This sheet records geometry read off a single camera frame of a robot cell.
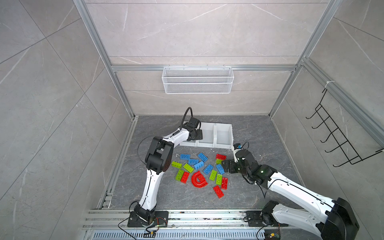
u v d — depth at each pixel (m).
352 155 0.59
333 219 0.39
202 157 0.95
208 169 0.90
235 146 0.72
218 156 0.95
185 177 0.86
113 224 0.74
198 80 1.01
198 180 0.86
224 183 0.84
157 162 0.59
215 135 0.98
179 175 0.87
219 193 0.80
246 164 0.60
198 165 0.90
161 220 0.73
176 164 0.90
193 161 0.93
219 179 0.86
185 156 0.95
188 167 0.90
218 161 0.94
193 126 0.83
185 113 0.82
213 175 0.88
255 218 0.73
